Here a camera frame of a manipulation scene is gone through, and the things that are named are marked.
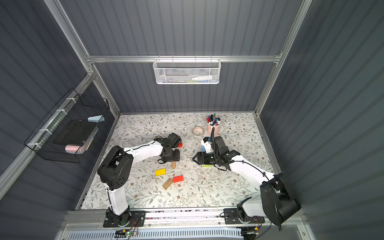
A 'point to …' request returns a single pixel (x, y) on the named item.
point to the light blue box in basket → (96, 118)
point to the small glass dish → (197, 131)
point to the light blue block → (202, 149)
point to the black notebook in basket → (75, 132)
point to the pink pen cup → (210, 125)
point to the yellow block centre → (160, 172)
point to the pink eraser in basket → (73, 149)
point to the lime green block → (208, 165)
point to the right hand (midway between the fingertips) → (197, 160)
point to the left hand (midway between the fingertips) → (178, 160)
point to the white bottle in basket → (203, 78)
